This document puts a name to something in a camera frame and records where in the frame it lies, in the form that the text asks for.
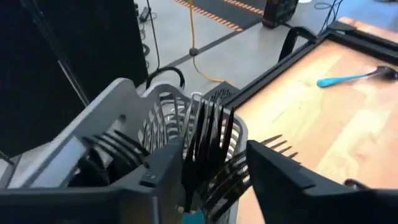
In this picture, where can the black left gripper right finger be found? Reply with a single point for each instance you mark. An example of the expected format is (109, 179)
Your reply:
(311, 205)

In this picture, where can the grey mesh cutlery basket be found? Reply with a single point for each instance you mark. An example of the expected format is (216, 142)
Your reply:
(109, 102)

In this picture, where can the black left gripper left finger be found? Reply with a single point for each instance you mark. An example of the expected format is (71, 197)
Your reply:
(93, 205)

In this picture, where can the black folding partition screen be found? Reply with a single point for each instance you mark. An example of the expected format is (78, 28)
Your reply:
(93, 46)

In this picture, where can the black ventilated bar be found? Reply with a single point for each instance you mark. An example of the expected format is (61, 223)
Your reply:
(222, 91)

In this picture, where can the black mat orange striped edge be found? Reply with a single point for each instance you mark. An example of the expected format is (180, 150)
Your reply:
(224, 9)

